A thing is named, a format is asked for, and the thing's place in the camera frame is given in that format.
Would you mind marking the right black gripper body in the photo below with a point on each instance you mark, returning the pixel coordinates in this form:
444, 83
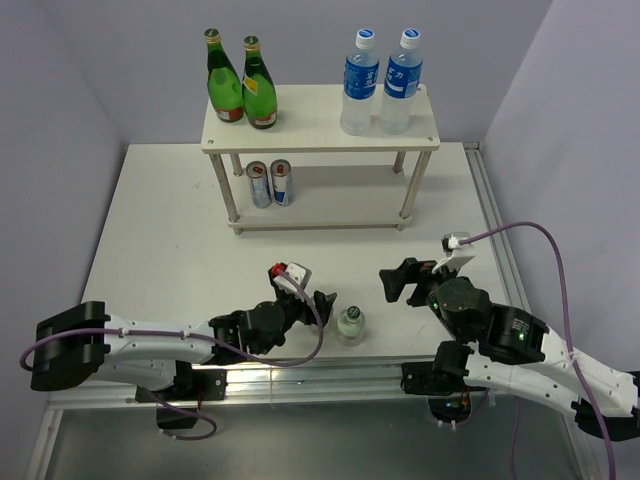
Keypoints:
423, 289

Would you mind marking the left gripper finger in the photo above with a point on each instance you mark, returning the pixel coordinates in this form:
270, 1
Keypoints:
324, 304
282, 295

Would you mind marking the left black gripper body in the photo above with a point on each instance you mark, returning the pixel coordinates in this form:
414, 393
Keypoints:
299, 310

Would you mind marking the green glass bottle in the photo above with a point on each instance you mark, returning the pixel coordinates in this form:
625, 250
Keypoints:
259, 94
223, 83

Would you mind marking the Pocari Sweat bottle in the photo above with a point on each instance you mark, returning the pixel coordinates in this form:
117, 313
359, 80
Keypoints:
401, 82
359, 84

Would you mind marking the green glass bottle front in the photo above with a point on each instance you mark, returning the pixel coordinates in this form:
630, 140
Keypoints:
223, 83

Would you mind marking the clear glass bottle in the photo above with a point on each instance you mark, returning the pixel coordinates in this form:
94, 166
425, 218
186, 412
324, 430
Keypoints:
315, 328
350, 326

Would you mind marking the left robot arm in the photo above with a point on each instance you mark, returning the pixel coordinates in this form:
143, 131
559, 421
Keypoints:
85, 343

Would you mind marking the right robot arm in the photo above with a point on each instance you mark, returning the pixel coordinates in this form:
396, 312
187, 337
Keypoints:
494, 346

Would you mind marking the white two-tier shelf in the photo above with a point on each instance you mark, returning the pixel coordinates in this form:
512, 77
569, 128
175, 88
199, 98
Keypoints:
340, 181

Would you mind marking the blue silver Red Bull can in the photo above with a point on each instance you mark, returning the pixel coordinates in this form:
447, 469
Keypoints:
282, 182

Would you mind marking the silver blue can left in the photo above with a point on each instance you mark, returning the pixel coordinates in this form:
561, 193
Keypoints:
259, 185

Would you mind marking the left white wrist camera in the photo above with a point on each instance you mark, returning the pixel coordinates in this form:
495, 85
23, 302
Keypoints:
291, 277

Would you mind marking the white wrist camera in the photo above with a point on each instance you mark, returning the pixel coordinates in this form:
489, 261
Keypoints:
458, 252
291, 277

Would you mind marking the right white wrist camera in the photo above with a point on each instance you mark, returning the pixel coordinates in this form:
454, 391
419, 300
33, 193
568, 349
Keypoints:
458, 252

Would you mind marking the aluminium right side rail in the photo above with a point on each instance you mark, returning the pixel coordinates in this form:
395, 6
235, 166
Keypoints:
508, 270

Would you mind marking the aluminium rail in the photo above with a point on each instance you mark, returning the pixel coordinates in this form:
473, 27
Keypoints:
508, 270
358, 380

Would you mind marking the aluminium front rail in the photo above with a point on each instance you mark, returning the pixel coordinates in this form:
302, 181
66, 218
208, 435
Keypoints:
358, 380

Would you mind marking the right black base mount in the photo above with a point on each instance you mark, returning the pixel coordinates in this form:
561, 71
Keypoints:
448, 398

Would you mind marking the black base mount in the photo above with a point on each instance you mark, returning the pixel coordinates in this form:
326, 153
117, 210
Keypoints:
448, 398
179, 408

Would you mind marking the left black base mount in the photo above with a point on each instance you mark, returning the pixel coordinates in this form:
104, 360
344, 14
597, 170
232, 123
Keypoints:
179, 408

